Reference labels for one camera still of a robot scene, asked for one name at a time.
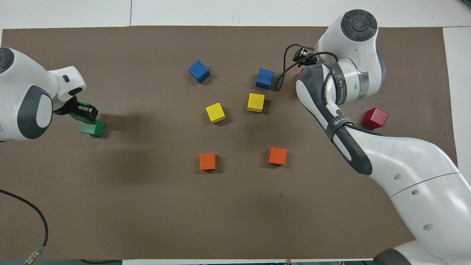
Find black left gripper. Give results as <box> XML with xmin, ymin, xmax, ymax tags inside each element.
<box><xmin>53</xmin><ymin>95</ymin><xmax>99</xmax><ymax>120</ymax></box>

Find green wooden cube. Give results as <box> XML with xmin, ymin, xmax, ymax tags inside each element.
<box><xmin>69</xmin><ymin>101</ymin><xmax>98</xmax><ymax>124</ymax></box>
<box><xmin>80</xmin><ymin>120</ymin><xmax>106</xmax><ymax>138</ymax></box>

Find blue wooden cube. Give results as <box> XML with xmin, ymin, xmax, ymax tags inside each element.
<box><xmin>255</xmin><ymin>68</ymin><xmax>275</xmax><ymax>91</ymax></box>
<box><xmin>188</xmin><ymin>60</ymin><xmax>211</xmax><ymax>84</ymax></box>

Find yellow wooden cube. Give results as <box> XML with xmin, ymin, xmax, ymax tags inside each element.
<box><xmin>247</xmin><ymin>93</ymin><xmax>265</xmax><ymax>113</ymax></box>
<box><xmin>205</xmin><ymin>102</ymin><xmax>226</xmax><ymax>124</ymax></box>

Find orange wooden cube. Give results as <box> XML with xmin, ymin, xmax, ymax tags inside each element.
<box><xmin>268</xmin><ymin>147</ymin><xmax>287</xmax><ymax>166</ymax></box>
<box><xmin>199</xmin><ymin>153</ymin><xmax>217</xmax><ymax>171</ymax></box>

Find brown table mat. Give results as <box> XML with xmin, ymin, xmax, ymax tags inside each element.
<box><xmin>0</xmin><ymin>25</ymin><xmax>458</xmax><ymax>260</ymax></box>

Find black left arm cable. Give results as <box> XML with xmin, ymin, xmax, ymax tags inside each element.
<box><xmin>0</xmin><ymin>190</ymin><xmax>49</xmax><ymax>265</ymax></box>

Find black floor cable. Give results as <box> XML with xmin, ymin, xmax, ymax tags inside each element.
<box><xmin>79</xmin><ymin>259</ymin><xmax>123</xmax><ymax>265</ymax></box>

